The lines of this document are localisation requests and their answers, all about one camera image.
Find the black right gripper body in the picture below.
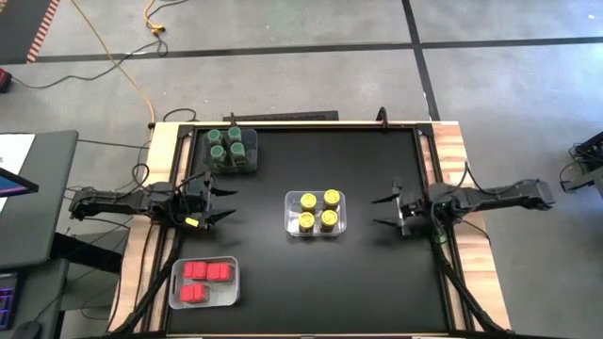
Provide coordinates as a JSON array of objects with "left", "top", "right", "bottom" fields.
[{"left": 393, "top": 176, "right": 429, "bottom": 237}]

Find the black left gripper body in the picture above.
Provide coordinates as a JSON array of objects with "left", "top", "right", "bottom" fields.
[{"left": 187, "top": 170, "right": 215, "bottom": 231}]

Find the red-lidded smoked paprika tin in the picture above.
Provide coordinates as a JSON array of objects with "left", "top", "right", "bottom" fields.
[
  {"left": 182, "top": 260, "right": 208, "bottom": 283},
  {"left": 205, "top": 262, "right": 236, "bottom": 283},
  {"left": 178, "top": 282, "right": 210, "bottom": 305}
]

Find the dark translucent plastic bin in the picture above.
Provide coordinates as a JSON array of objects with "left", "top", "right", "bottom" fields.
[{"left": 202, "top": 126, "right": 260, "bottom": 175}]

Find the clear plastic bin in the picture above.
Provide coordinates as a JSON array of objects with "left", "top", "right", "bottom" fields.
[{"left": 284, "top": 189, "right": 349, "bottom": 238}]

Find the white plastic bin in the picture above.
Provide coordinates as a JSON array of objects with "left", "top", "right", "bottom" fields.
[{"left": 168, "top": 255, "right": 241, "bottom": 311}]

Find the black ribbed strip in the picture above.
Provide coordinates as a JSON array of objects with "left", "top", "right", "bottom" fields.
[{"left": 222, "top": 110, "right": 340, "bottom": 122}]

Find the grey side desk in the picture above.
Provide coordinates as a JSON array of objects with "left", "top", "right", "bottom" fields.
[{"left": 0, "top": 130, "right": 79, "bottom": 272}]

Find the tablet with lit screen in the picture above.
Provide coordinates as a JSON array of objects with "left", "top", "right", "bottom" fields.
[{"left": 0, "top": 167, "right": 40, "bottom": 199}]

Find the white paper sheet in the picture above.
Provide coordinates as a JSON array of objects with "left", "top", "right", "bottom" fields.
[{"left": 0, "top": 134, "right": 37, "bottom": 178}]

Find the black computer mouse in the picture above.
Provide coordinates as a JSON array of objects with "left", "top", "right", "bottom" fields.
[{"left": 11, "top": 320, "right": 43, "bottom": 339}]

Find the black mat orange striped edge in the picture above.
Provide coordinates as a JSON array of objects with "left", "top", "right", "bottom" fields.
[{"left": 0, "top": 0, "right": 61, "bottom": 65}]

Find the black metal table frame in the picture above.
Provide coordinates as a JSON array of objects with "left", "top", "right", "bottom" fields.
[{"left": 106, "top": 120, "right": 513, "bottom": 339}]

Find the black left camera cable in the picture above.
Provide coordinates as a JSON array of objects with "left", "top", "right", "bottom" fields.
[{"left": 130, "top": 161, "right": 208, "bottom": 190}]

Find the black looped table-edge cable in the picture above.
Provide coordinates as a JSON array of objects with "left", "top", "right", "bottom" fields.
[{"left": 161, "top": 107, "right": 200, "bottom": 123}]

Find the long yellow cable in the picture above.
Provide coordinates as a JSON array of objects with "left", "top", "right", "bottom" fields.
[{"left": 70, "top": 0, "right": 156, "bottom": 124}]

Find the black floor cable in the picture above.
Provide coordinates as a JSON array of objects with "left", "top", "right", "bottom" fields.
[{"left": 8, "top": 38, "right": 170, "bottom": 90}]

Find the yellow extension cord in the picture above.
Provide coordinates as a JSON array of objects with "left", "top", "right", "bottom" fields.
[{"left": 142, "top": 0, "right": 189, "bottom": 35}]

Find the black equipment with cables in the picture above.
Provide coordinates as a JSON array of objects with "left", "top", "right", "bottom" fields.
[{"left": 559, "top": 130, "right": 603, "bottom": 194}]

